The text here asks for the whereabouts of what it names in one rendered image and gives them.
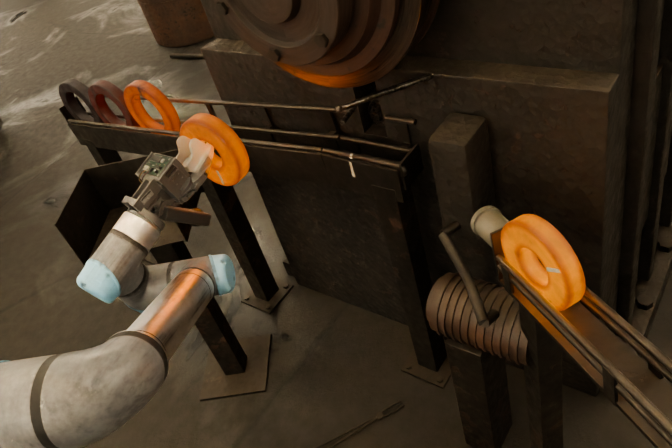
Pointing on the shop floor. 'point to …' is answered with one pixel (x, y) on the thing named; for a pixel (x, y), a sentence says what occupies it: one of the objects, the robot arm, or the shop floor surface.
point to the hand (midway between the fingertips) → (210, 142)
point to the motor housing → (479, 354)
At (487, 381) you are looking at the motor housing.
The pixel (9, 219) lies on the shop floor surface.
